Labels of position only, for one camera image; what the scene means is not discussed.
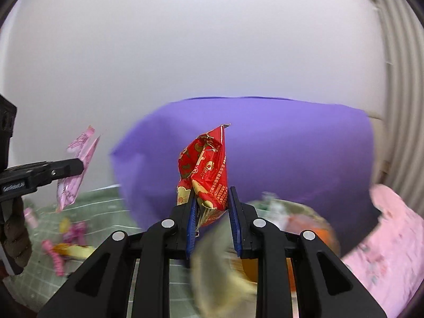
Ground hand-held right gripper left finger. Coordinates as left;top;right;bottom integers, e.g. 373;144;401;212
38;194;199;318

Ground purple cloth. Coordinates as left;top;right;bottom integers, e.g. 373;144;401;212
110;97;375;229

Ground colourful cartoon wrapper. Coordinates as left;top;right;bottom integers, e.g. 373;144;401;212
63;222;88;244

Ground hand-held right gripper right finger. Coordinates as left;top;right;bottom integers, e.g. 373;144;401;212
229;186;388;318

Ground orange snack bag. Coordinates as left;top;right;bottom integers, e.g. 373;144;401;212
241;217;335;285

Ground beige striped curtain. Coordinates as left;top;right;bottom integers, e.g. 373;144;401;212
374;0;424;206

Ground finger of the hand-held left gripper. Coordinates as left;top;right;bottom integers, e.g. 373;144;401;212
41;158;84;183

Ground pink wrapper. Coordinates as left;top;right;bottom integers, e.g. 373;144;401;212
56;125;101;213

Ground yellow snack wrapper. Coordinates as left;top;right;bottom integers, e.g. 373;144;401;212
53;242;95;259

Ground green checked tablecloth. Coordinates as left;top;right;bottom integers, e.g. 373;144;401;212
0;185;199;318

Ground yellow plastic bag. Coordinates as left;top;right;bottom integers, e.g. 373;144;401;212
192;192;342;308

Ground brown fuzzy sleeve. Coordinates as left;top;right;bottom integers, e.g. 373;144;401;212
0;200;33;267

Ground red snack wrapper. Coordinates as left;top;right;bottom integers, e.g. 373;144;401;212
177;123;230;229

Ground pink caterpillar toy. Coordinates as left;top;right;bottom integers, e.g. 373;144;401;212
41;240;66;277

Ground pink blanket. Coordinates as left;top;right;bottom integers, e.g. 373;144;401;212
339;185;424;318

